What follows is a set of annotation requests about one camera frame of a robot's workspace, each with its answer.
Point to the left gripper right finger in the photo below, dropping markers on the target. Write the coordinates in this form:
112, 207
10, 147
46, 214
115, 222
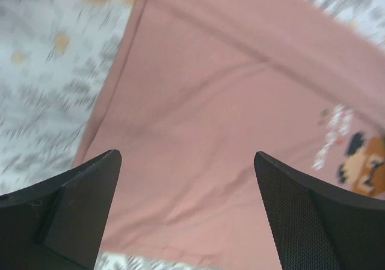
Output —
317, 225

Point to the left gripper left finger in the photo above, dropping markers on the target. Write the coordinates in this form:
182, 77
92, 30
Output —
59, 223

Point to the pink printed t-shirt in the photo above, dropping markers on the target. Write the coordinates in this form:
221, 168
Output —
198, 87

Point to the floral table mat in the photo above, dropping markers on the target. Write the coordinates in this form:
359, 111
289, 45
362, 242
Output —
56, 56

